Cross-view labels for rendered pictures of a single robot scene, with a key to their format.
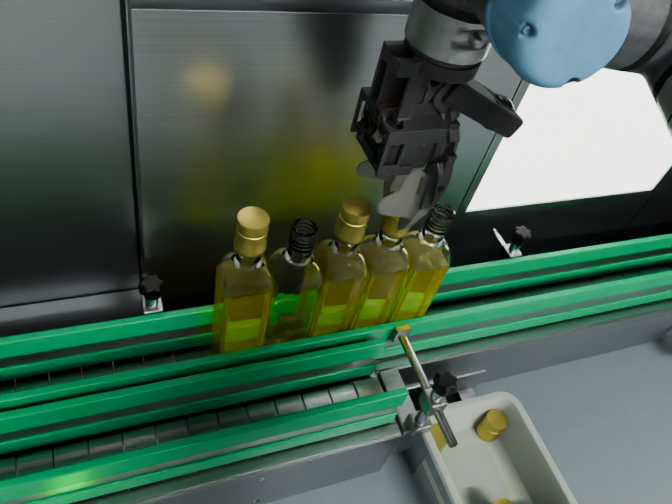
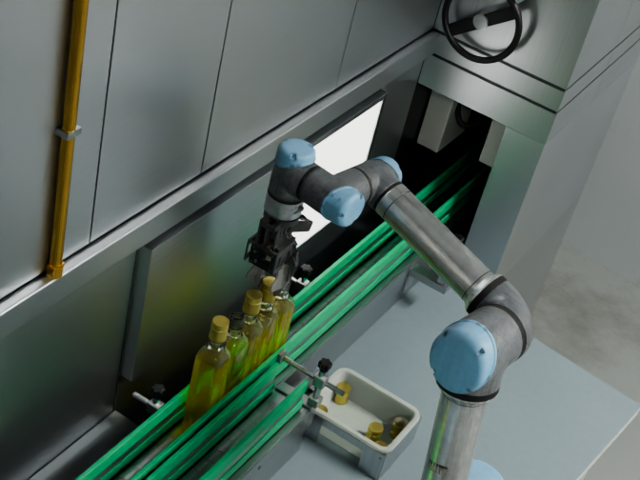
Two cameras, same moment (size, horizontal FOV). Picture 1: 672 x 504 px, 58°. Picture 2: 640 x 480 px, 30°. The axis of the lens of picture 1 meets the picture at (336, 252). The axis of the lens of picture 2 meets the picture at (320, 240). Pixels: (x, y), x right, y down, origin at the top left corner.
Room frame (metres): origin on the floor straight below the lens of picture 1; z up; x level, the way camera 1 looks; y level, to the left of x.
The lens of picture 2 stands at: (-1.12, 0.97, 2.69)
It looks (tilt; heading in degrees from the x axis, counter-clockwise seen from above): 36 degrees down; 326
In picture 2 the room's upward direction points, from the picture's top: 15 degrees clockwise
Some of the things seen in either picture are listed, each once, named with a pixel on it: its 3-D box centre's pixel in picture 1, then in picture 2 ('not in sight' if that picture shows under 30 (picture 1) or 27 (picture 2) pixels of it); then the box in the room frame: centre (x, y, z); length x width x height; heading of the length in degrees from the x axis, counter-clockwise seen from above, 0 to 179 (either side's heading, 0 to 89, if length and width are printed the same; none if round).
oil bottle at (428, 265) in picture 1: (406, 290); (271, 330); (0.55, -0.11, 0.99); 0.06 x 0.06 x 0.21; 31
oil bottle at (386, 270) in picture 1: (367, 294); (255, 343); (0.52, -0.06, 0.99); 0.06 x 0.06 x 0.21; 33
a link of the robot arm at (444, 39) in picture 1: (453, 28); (285, 204); (0.50, -0.04, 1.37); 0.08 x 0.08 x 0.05
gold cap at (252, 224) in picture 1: (251, 232); (219, 329); (0.43, 0.09, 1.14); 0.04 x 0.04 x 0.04
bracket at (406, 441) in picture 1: (395, 410); (294, 405); (0.44, -0.15, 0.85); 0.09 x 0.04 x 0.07; 32
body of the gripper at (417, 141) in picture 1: (416, 105); (274, 237); (0.50, -0.03, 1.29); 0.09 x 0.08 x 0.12; 123
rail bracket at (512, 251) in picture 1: (500, 250); (293, 285); (0.73, -0.26, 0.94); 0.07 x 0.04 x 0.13; 32
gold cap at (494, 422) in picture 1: (491, 425); (342, 392); (0.50, -0.31, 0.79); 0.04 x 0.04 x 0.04
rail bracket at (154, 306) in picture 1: (150, 301); (146, 406); (0.44, 0.21, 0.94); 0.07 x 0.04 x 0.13; 32
